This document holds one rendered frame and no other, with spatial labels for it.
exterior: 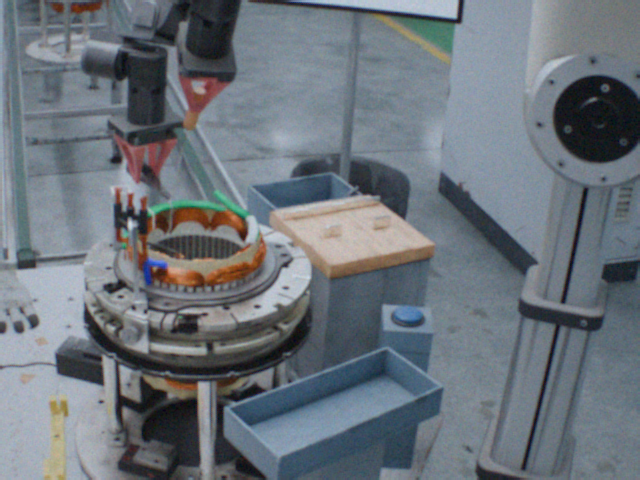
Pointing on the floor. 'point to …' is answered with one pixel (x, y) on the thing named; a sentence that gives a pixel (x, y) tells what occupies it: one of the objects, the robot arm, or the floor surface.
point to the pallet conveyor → (14, 146)
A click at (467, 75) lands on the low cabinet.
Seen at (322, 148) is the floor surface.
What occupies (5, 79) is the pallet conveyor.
